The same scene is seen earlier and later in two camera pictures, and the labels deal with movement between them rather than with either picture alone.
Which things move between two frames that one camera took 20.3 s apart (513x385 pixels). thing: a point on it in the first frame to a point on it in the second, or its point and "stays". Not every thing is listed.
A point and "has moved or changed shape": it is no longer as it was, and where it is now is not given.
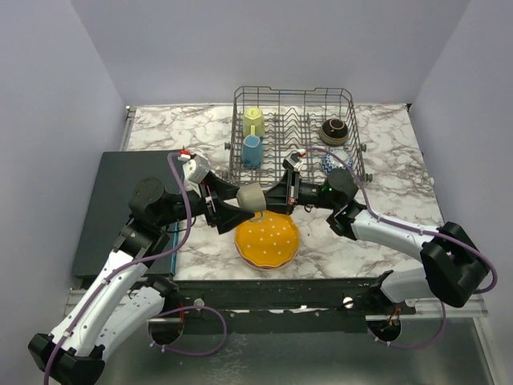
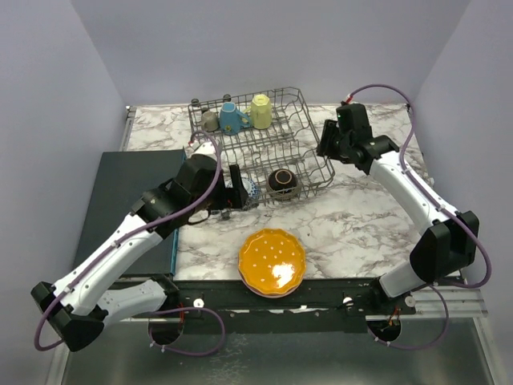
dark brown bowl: x=334 y=131 has moved or changed shape
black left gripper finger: x=222 y=188 to x=240 y=196
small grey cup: x=251 y=197 to x=209 y=120
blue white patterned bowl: x=330 y=162 to x=251 y=188
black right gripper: x=277 y=196 to x=325 y=148
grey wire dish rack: x=267 y=125 has moved or changed shape
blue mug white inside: x=252 y=151 to x=232 y=119
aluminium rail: x=468 y=306 stays
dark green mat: x=116 y=176 stays
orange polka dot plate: x=269 y=240 to x=272 y=261
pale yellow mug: x=253 y=122 to x=260 y=111
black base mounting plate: x=280 y=305 stays
